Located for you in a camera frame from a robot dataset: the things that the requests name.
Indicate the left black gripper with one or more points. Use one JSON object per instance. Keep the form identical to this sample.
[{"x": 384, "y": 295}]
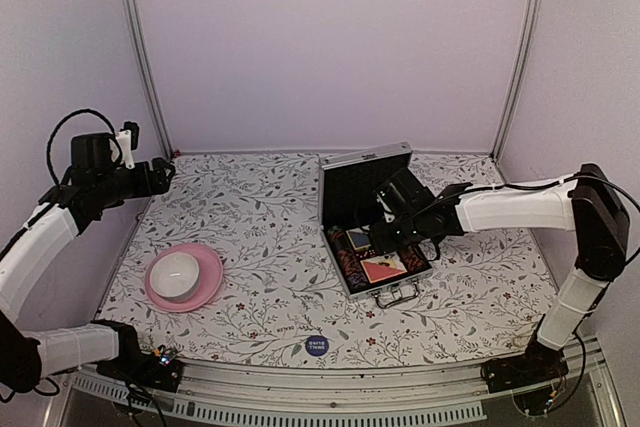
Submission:
[{"x": 161, "y": 183}]

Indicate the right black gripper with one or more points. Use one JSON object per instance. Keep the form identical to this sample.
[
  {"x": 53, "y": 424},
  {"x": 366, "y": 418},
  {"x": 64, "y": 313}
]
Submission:
[{"x": 381, "y": 241}]

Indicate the orange black chip roll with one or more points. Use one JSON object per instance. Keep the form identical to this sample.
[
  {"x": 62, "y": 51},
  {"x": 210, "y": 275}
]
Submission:
[{"x": 412, "y": 260}]

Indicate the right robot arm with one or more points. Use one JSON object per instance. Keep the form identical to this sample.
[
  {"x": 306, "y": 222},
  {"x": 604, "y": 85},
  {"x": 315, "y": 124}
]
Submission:
[{"x": 585, "y": 203}]

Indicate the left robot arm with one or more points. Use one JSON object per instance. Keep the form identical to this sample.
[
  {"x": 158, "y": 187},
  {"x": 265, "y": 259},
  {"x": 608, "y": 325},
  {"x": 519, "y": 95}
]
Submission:
[{"x": 102, "y": 175}]

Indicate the red dice row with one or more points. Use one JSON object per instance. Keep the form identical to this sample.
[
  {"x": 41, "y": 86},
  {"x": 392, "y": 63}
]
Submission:
[{"x": 366, "y": 254}]

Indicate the red card deck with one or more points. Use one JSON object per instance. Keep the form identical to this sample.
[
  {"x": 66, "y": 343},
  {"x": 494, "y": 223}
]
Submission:
[{"x": 381, "y": 268}]

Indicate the aluminium poker case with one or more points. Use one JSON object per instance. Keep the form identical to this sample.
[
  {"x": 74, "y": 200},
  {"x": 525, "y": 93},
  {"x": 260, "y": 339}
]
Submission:
[{"x": 361, "y": 194}]

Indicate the chip row in case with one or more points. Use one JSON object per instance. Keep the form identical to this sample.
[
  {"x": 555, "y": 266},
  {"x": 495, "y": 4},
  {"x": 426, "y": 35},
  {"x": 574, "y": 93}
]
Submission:
[{"x": 349, "y": 265}]

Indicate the white bowl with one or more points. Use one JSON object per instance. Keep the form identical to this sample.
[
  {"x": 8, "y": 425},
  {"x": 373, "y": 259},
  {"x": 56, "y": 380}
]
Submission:
[{"x": 175, "y": 276}]

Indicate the pink plate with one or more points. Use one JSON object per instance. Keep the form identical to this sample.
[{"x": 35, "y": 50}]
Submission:
[{"x": 211, "y": 276}]

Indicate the blue small blind button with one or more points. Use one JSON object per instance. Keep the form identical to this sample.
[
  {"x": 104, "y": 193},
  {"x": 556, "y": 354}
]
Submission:
[{"x": 317, "y": 345}]

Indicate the white dealer button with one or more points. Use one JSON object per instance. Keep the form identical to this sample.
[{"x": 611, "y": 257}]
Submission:
[{"x": 286, "y": 331}]

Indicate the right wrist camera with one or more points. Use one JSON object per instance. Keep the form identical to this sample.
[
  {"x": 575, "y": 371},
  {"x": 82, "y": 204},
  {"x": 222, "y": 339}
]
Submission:
[{"x": 386, "y": 202}]

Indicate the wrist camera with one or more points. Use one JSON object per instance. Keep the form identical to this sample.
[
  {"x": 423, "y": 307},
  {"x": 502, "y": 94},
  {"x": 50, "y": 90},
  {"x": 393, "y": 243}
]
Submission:
[
  {"x": 126, "y": 142},
  {"x": 386, "y": 202}
]

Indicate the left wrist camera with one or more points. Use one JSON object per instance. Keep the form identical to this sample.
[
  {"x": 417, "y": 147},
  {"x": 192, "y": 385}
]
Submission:
[{"x": 126, "y": 142}]

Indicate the front aluminium rail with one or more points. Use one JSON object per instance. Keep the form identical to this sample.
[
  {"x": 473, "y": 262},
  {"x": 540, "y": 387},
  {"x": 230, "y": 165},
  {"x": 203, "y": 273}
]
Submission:
[{"x": 433, "y": 395}]

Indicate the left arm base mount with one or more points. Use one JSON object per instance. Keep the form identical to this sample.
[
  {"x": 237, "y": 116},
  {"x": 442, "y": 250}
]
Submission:
[{"x": 159, "y": 369}]

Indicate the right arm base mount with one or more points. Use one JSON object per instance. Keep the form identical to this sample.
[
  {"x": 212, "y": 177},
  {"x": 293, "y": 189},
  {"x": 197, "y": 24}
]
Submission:
[{"x": 535, "y": 365}]

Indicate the left aluminium frame post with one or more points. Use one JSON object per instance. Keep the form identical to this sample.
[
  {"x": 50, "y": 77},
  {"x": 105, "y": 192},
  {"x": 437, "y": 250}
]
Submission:
[{"x": 134, "y": 22}]

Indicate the aluminium frame post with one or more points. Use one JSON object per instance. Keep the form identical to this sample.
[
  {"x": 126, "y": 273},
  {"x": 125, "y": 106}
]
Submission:
[
  {"x": 526, "y": 39},
  {"x": 134, "y": 22}
]

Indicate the right aluminium frame post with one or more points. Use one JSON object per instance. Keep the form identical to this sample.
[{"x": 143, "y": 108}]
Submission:
[{"x": 526, "y": 39}]

